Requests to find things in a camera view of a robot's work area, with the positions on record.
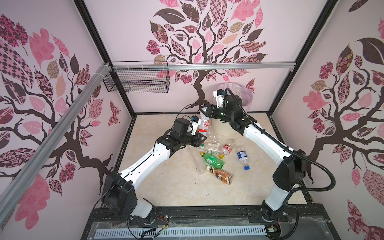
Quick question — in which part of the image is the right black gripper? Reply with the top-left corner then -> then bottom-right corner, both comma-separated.
199,105 -> 234,124

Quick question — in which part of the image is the clear bottle red cap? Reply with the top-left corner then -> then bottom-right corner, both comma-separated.
198,112 -> 210,136

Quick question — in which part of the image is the green soda bottle yellow cap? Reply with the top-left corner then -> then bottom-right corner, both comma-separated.
200,152 -> 225,170

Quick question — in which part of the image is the tall clear square bottle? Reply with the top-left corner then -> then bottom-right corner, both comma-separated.
189,146 -> 207,175

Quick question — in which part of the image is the brown coffee bottle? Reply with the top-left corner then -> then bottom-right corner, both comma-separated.
207,166 -> 233,185

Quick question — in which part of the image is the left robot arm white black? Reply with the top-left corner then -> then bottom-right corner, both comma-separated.
102,133 -> 207,219

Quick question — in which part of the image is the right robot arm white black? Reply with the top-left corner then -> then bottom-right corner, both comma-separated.
200,95 -> 306,222

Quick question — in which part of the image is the white bin with purple liner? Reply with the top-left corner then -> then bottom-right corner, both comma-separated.
211,83 -> 253,136

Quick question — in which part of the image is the clear crushed bottle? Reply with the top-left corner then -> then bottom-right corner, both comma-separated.
207,130 -> 220,145

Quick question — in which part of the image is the clear bottle green label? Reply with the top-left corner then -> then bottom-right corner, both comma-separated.
200,142 -> 220,155

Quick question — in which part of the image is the small bottle red label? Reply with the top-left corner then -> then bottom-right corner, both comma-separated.
221,139 -> 236,156

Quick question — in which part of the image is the blue label bottle right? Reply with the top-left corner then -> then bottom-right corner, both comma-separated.
236,145 -> 250,171

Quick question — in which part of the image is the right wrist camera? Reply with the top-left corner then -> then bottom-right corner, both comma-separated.
213,89 -> 225,108

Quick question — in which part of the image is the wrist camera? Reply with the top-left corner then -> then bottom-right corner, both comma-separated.
173,116 -> 202,136
213,89 -> 225,108

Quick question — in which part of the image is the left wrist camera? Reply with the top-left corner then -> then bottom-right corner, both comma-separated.
173,116 -> 202,136

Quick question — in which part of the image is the aluminium rail back wall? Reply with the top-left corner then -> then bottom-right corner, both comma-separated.
113,62 -> 296,71

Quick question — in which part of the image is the aluminium rail wall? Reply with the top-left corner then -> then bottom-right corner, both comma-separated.
113,62 -> 296,71
0,63 -> 112,223

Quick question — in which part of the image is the black wire basket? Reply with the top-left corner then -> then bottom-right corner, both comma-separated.
103,60 -> 171,94

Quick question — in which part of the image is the white slotted cable duct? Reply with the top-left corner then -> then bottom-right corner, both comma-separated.
94,226 -> 267,240

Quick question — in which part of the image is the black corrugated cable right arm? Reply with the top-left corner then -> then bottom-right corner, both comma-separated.
224,87 -> 336,193

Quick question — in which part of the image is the black base frame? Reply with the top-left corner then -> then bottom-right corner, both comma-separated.
81,204 -> 340,240

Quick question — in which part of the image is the aluminium rail left wall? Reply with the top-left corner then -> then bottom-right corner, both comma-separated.
0,63 -> 112,223

